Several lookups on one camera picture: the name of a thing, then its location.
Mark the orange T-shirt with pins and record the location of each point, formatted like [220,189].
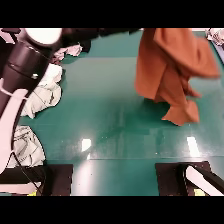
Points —
[166,66]

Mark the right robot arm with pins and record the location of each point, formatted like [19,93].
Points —
[200,176]

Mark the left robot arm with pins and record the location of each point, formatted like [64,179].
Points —
[23,63]

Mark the small black garment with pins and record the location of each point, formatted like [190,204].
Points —
[86,46]

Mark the white garment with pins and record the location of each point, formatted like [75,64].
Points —
[43,93]

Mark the pink garment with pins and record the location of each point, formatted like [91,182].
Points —
[68,51]

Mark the pale grey garment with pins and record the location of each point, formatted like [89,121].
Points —
[26,146]

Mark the pale patterned garment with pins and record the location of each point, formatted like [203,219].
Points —
[216,35]

